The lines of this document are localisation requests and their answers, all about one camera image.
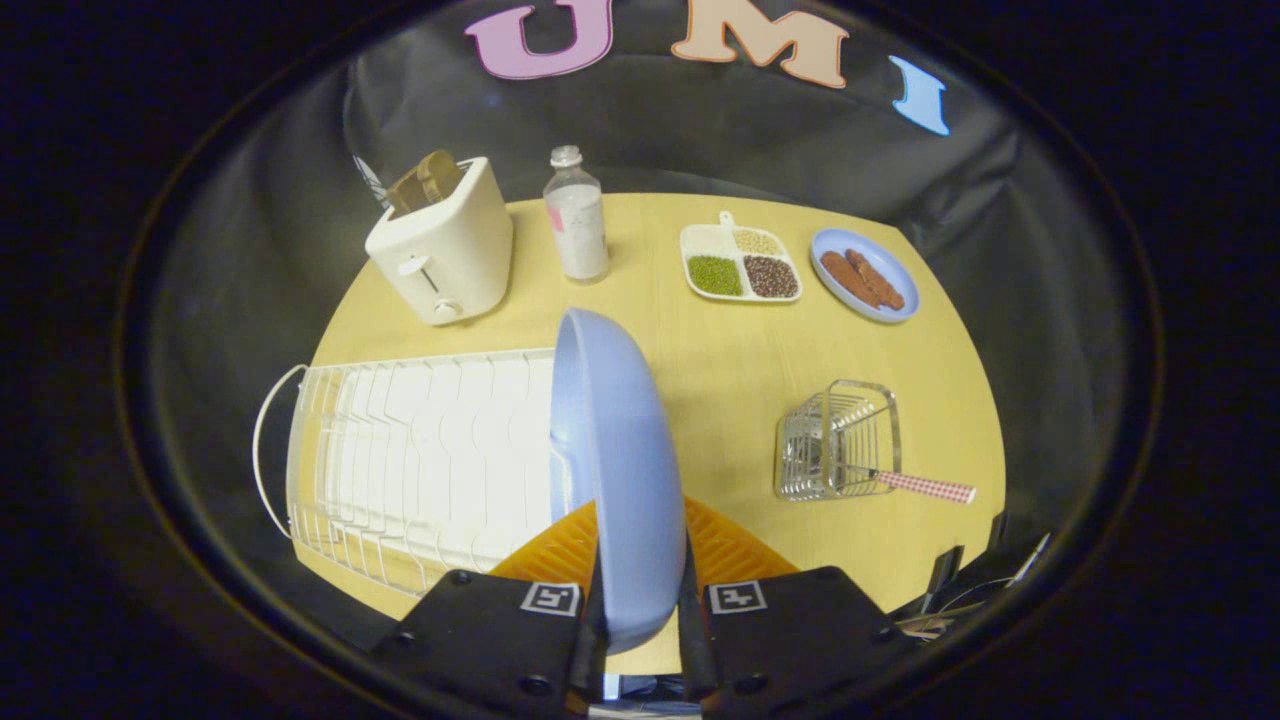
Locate brown sausage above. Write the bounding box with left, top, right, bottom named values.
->
left=820, top=250, right=883, bottom=308
left=846, top=248, right=906, bottom=311

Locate brown toast slice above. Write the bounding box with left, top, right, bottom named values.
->
left=387, top=150, right=464, bottom=217

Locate light blue plate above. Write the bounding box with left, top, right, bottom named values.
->
left=549, top=307, right=689, bottom=656

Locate cream white toaster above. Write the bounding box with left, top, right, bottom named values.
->
left=364, top=156, right=515, bottom=327

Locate silver wire basket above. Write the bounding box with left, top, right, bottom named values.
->
left=774, top=379, right=903, bottom=502

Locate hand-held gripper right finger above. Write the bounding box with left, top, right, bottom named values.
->
left=677, top=497, right=916, bottom=719

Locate white divided dish with beans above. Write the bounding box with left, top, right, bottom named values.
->
left=680, top=211, right=804, bottom=304

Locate clear bottle with white powder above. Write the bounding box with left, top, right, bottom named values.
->
left=543, top=145, right=610, bottom=284

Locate small blue plate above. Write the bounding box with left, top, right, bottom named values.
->
left=809, top=228, right=921, bottom=324

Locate dark equipment with cables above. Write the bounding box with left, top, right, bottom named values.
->
left=890, top=510, right=1053, bottom=641

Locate black backdrop cloth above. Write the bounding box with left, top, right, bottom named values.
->
left=130, top=0, right=1151, bottom=641

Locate spoon with red checkered handle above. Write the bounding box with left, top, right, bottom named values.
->
left=838, top=464, right=977, bottom=505

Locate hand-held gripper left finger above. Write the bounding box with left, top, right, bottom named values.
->
left=372, top=499, right=608, bottom=717

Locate white wire dish rack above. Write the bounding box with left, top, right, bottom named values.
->
left=253, top=347, right=601, bottom=598

